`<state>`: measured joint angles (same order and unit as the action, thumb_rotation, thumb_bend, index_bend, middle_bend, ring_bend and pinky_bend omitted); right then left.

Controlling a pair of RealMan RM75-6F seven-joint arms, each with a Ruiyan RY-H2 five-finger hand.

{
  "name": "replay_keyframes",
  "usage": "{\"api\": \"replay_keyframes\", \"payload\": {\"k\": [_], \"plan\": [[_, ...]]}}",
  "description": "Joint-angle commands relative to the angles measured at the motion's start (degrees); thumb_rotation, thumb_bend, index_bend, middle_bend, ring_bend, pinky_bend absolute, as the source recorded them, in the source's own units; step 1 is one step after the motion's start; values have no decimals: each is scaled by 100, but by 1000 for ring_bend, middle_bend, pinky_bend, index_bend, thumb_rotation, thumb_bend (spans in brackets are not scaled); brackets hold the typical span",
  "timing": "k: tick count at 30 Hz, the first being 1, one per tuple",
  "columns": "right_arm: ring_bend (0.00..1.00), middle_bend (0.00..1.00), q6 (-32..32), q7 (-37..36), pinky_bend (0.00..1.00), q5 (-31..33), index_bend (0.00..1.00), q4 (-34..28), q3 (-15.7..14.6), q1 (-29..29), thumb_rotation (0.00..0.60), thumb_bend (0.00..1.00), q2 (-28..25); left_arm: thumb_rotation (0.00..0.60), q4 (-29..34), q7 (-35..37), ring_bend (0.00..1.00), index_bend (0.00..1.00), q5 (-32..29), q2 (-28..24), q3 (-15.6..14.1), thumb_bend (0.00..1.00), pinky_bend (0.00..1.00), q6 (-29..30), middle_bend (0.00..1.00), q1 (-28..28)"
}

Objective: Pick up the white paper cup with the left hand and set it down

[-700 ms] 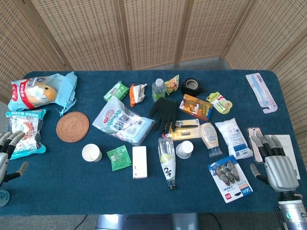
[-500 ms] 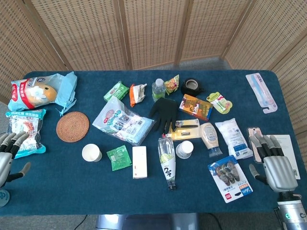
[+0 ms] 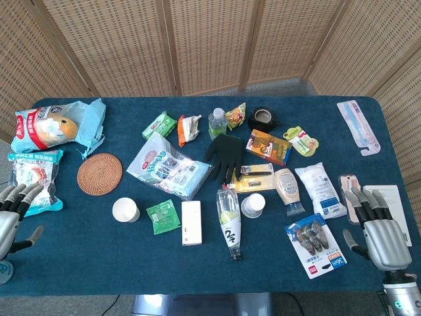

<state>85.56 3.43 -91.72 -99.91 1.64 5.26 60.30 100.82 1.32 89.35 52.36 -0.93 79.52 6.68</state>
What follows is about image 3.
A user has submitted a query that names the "paper cup blue print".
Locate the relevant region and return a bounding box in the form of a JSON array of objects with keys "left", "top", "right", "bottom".
[{"left": 241, "top": 193, "right": 266, "bottom": 219}]

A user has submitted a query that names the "beige squeeze sauce bottle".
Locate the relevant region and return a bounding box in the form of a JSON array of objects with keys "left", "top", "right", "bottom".
[{"left": 274, "top": 168, "right": 306, "bottom": 217}]

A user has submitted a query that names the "pink blue toothbrush pack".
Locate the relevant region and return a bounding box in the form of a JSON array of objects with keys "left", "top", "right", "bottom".
[{"left": 336, "top": 99, "right": 382, "bottom": 157}]

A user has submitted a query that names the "small yellow-green snack packet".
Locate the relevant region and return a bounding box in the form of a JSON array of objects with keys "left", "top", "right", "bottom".
[{"left": 225, "top": 102, "right": 247, "bottom": 130}]

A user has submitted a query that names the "white paper sheet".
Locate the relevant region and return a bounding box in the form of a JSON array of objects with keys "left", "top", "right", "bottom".
[{"left": 362, "top": 184, "right": 412, "bottom": 247}]

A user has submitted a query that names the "wicker folding screen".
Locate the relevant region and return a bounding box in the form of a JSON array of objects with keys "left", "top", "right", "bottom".
[{"left": 0, "top": 0, "right": 421, "bottom": 238}]

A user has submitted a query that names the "dark blue table cloth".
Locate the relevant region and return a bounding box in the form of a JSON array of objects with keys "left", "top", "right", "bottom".
[{"left": 0, "top": 95, "right": 409, "bottom": 298}]

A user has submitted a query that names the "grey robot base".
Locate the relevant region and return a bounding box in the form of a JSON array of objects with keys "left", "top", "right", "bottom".
[{"left": 130, "top": 292, "right": 274, "bottom": 316}]

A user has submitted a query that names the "lip balm green card pack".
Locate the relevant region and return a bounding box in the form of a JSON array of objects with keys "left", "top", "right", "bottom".
[{"left": 283, "top": 127, "right": 320, "bottom": 156}]

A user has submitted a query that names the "orange crumpled snack bag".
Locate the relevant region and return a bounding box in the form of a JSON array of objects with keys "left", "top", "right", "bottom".
[{"left": 177, "top": 114, "right": 202, "bottom": 148}]

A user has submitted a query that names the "light blue bag orange toy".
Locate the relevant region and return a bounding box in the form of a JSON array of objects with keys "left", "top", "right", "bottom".
[{"left": 10, "top": 97, "right": 107, "bottom": 161}]

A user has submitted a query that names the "lime print soju bottle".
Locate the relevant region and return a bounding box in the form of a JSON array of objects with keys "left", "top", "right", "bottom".
[{"left": 216, "top": 184, "right": 243, "bottom": 263}]

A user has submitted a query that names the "round rattan coaster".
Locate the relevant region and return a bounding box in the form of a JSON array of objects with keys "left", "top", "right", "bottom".
[{"left": 76, "top": 153, "right": 123, "bottom": 196}]

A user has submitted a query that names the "black cable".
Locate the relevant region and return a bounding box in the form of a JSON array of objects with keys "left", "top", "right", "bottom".
[
  {"left": 288, "top": 292, "right": 304, "bottom": 316},
  {"left": 98, "top": 294, "right": 121, "bottom": 316}
]

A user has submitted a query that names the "pink razor package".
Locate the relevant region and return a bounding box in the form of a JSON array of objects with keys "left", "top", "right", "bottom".
[{"left": 338, "top": 174, "right": 363, "bottom": 224}]

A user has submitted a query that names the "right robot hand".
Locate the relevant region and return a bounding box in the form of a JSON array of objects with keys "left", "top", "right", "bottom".
[{"left": 341, "top": 186, "right": 412, "bottom": 273}]

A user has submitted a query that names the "white rectangular box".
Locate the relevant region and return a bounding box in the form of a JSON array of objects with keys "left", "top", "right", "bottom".
[{"left": 181, "top": 200, "right": 203, "bottom": 246}]

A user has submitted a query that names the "black tape roll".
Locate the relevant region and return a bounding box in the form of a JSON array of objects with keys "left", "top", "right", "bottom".
[{"left": 247, "top": 106, "right": 281, "bottom": 134}]

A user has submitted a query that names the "white soft pouch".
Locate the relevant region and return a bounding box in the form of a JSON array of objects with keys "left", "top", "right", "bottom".
[{"left": 294, "top": 161, "right": 348, "bottom": 221}]

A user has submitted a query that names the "razor on yellow card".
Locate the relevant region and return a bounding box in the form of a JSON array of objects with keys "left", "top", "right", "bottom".
[{"left": 230, "top": 163, "right": 276, "bottom": 195}]

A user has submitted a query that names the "clear bottle green label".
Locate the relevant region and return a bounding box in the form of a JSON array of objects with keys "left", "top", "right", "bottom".
[{"left": 208, "top": 107, "right": 228, "bottom": 141}]

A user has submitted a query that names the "black knit glove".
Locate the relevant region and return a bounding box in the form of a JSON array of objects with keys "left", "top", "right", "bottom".
[{"left": 204, "top": 133, "right": 245, "bottom": 184}]

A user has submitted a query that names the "paper cup green flower print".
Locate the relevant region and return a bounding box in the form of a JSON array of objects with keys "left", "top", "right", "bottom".
[{"left": 112, "top": 196, "right": 141, "bottom": 223}]

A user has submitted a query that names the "orange printed carton box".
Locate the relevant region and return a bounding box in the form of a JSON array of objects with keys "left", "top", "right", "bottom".
[{"left": 245, "top": 129, "right": 293, "bottom": 167}]

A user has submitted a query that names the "green foil sachet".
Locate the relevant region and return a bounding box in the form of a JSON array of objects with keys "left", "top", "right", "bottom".
[{"left": 145, "top": 199, "right": 182, "bottom": 236}]

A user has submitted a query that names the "zip bag with blue towel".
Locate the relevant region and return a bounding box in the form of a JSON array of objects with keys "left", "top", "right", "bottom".
[{"left": 126, "top": 132, "right": 213, "bottom": 201}]

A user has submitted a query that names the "teal snack pack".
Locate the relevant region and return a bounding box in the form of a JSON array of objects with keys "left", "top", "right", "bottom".
[{"left": 8, "top": 149, "right": 64, "bottom": 217}]

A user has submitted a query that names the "blue correction tape blister pack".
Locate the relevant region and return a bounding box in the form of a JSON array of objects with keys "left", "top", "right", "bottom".
[{"left": 284, "top": 213, "right": 348, "bottom": 280}]

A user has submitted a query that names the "green wipes pack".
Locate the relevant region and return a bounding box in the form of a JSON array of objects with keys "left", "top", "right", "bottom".
[{"left": 141, "top": 111, "right": 178, "bottom": 141}]

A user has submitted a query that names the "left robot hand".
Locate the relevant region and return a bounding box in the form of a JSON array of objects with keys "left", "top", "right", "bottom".
[{"left": 0, "top": 183, "right": 45, "bottom": 261}]

